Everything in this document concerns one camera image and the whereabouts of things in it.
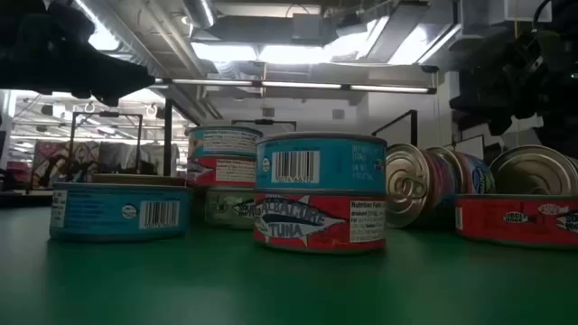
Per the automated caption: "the smooth silver ceiling duct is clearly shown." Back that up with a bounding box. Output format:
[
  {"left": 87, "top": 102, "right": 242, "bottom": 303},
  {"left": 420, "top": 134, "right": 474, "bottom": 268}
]
[{"left": 182, "top": 0, "right": 218, "bottom": 29}]

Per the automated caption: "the long ceiling light bar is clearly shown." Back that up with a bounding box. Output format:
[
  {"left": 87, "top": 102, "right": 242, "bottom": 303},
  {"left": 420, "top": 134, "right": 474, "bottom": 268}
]
[{"left": 151, "top": 77, "right": 438, "bottom": 96}]

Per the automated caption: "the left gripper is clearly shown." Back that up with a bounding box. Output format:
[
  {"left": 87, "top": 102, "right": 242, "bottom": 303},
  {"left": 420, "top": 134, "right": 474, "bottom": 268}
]
[{"left": 0, "top": 42, "right": 157, "bottom": 107}]

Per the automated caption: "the colourful patterned fabric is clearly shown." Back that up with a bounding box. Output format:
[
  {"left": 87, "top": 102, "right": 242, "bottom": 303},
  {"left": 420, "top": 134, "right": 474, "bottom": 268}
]
[{"left": 30, "top": 140, "right": 101, "bottom": 190}]

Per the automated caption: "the green table mat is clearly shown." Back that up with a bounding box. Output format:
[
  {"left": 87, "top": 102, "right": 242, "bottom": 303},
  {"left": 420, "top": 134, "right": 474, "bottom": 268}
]
[{"left": 0, "top": 201, "right": 578, "bottom": 325}]

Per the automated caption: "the red label albacore tuna can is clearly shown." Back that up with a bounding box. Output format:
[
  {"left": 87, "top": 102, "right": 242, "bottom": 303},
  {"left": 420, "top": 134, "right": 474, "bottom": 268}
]
[
  {"left": 186, "top": 155, "right": 258, "bottom": 189},
  {"left": 453, "top": 192, "right": 578, "bottom": 250},
  {"left": 252, "top": 189, "right": 388, "bottom": 253}
]

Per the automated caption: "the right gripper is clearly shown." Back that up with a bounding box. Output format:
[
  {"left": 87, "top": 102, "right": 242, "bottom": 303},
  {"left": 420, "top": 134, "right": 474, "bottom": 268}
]
[{"left": 449, "top": 29, "right": 578, "bottom": 136}]

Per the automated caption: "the white cover sheet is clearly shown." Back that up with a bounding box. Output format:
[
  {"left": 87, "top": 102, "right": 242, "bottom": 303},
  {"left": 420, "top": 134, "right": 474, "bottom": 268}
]
[{"left": 98, "top": 142, "right": 181, "bottom": 177}]

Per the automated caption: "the green label tuna can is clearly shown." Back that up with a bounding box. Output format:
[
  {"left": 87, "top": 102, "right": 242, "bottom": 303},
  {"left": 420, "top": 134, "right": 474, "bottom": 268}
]
[{"left": 192, "top": 186, "right": 257, "bottom": 230}]

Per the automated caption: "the blue label tuna can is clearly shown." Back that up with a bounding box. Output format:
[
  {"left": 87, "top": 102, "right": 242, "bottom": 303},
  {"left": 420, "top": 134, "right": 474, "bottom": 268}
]
[
  {"left": 255, "top": 131, "right": 388, "bottom": 194},
  {"left": 187, "top": 125, "right": 265, "bottom": 160},
  {"left": 48, "top": 181, "right": 194, "bottom": 241}
]

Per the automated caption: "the black metal table frame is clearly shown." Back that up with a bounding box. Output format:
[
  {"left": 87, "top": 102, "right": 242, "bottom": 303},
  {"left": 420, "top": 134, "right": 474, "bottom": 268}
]
[{"left": 0, "top": 189, "right": 53, "bottom": 209}]

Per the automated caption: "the black camera gantry frame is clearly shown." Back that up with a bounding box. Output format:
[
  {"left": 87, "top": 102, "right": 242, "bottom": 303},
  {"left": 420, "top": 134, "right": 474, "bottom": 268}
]
[
  {"left": 67, "top": 110, "right": 145, "bottom": 181},
  {"left": 229, "top": 118, "right": 298, "bottom": 133}
]

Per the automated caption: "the grey ceiling air unit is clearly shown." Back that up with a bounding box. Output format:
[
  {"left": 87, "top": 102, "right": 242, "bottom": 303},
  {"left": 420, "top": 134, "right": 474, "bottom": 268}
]
[{"left": 202, "top": 13, "right": 344, "bottom": 46}]

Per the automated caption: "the whiteboard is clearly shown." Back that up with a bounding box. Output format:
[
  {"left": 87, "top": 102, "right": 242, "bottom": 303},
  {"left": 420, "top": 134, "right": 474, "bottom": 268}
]
[{"left": 453, "top": 134, "right": 487, "bottom": 160}]

